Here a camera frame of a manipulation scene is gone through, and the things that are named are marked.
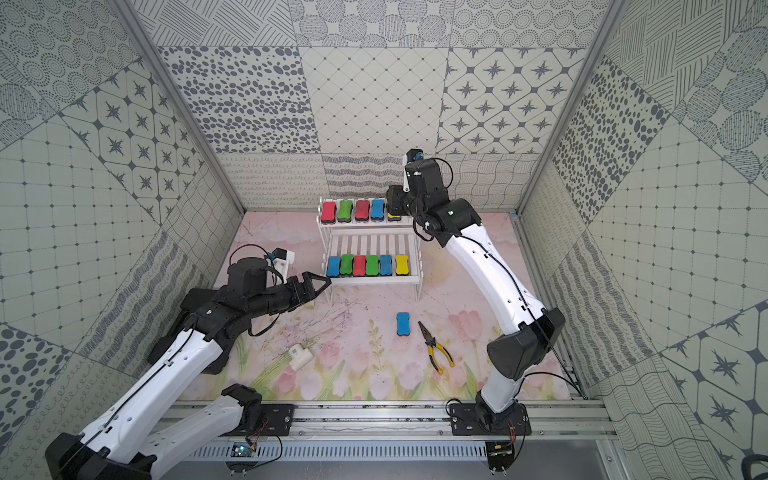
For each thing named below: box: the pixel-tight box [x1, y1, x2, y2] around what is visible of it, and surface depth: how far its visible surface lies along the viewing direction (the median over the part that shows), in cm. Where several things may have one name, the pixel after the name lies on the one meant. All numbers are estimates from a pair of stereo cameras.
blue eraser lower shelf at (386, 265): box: [380, 255, 393, 276], surface depth 90 cm
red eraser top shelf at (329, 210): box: [321, 202, 337, 224], surface depth 83 cm
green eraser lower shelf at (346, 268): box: [340, 254, 355, 278], surface depth 88 cm
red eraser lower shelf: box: [353, 255, 367, 277], surface depth 88 cm
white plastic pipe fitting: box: [288, 344, 313, 371], surface depth 84 cm
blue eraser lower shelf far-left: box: [326, 256, 341, 278], surface depth 89 cm
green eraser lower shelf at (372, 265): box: [366, 255, 379, 277], surface depth 89 cm
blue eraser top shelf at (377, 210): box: [371, 199, 385, 221], surface depth 85 cm
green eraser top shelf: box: [337, 200, 354, 222], surface depth 83 cm
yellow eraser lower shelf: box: [395, 254, 409, 276], surface depth 90 cm
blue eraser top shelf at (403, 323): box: [396, 312, 410, 336], surface depth 92 cm
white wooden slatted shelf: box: [316, 197, 423, 305], surface depth 88 cm
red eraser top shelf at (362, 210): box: [355, 200, 371, 221], surface depth 85 cm
